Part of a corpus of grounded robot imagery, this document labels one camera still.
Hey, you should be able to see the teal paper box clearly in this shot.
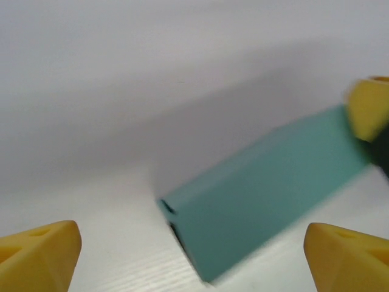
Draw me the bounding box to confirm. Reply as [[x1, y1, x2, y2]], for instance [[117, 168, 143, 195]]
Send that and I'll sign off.
[[156, 103, 371, 284]]

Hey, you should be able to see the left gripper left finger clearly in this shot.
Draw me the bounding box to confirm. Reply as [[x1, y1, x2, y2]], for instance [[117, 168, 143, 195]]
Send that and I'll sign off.
[[0, 220, 83, 292]]

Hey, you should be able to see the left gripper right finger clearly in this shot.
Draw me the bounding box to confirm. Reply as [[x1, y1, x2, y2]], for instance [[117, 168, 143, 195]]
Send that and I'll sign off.
[[303, 222, 389, 292]]

